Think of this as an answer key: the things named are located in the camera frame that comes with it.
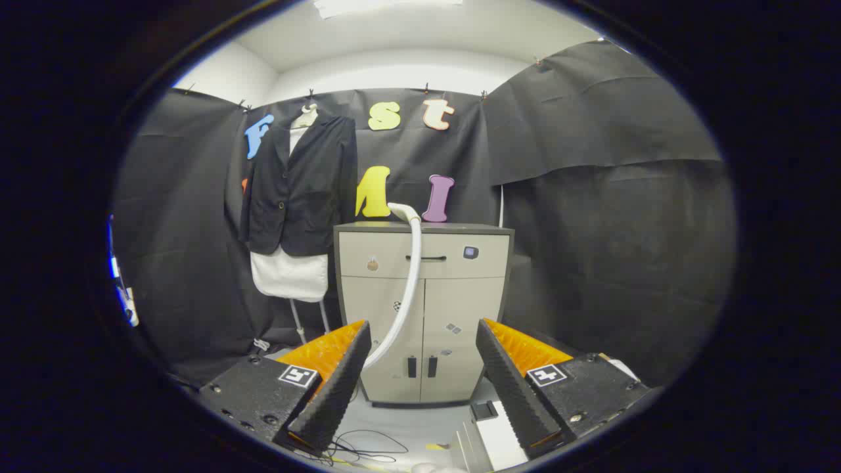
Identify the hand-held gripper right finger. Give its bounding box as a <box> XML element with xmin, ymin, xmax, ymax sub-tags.
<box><xmin>476</xmin><ymin>318</ymin><xmax>651</xmax><ymax>461</ymax></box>

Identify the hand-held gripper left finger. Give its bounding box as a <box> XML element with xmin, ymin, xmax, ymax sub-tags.
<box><xmin>197</xmin><ymin>320</ymin><xmax>373</xmax><ymax>457</ymax></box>

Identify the white garment steamer head with hose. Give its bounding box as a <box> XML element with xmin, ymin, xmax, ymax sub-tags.
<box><xmin>363</xmin><ymin>202</ymin><xmax>422</xmax><ymax>369</ymax></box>

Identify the black jacket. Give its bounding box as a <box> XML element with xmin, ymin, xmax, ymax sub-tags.
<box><xmin>239</xmin><ymin>112</ymin><xmax>359</xmax><ymax>257</ymax></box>

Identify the white flat box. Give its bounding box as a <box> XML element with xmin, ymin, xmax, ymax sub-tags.
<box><xmin>453</xmin><ymin>401</ymin><xmax>530</xmax><ymax>472</ymax></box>

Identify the grey cabinet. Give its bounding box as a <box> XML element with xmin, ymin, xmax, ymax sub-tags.
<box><xmin>333</xmin><ymin>221</ymin><xmax>515</xmax><ymax>405</ymax></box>

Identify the black backdrop cloth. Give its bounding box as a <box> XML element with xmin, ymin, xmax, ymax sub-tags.
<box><xmin>112</xmin><ymin>39</ymin><xmax>738</xmax><ymax>388</ymax></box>

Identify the blue white printed board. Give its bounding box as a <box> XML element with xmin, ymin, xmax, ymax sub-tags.
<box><xmin>108</xmin><ymin>217</ymin><xmax>140</xmax><ymax>327</ymax></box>

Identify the ceiling light panel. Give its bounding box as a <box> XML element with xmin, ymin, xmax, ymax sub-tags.
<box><xmin>314</xmin><ymin>0</ymin><xmax>462</xmax><ymax>18</ymax></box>

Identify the black floor cable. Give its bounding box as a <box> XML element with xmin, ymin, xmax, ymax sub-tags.
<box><xmin>296</xmin><ymin>430</ymin><xmax>409</xmax><ymax>467</ymax></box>

